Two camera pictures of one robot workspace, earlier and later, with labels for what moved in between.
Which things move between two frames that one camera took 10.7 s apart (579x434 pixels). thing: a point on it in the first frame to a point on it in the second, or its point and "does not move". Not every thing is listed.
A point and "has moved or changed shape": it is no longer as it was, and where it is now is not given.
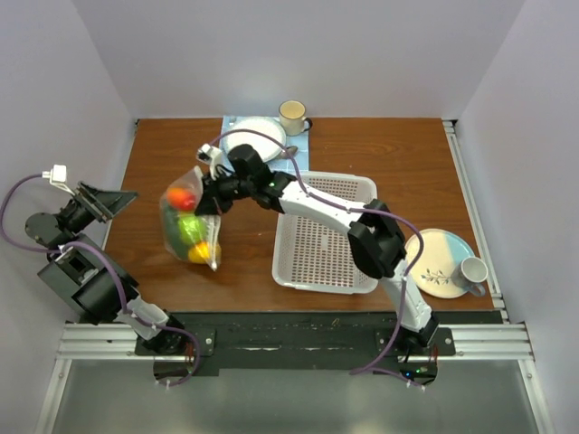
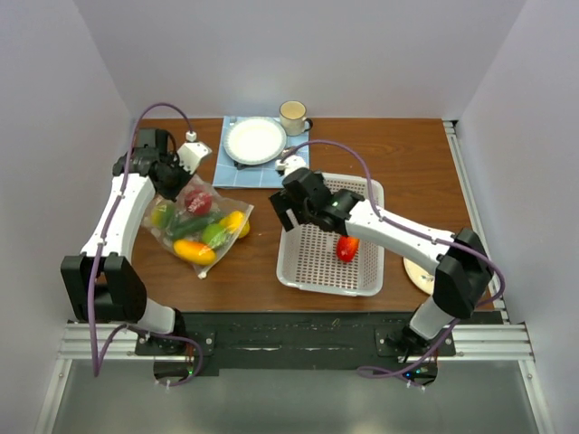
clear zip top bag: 190,237 has moved or changed shape
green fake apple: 192,229 to 213,235
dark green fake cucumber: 173,233 to 191,227
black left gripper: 109,202 to 174,193
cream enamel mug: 292,118 does not move
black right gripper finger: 223,204 to 280,201
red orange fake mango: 181,198 to 346,248
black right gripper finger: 207,203 to 289,220
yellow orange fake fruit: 204,252 does not move
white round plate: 266,149 does not move
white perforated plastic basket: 310,257 does not move
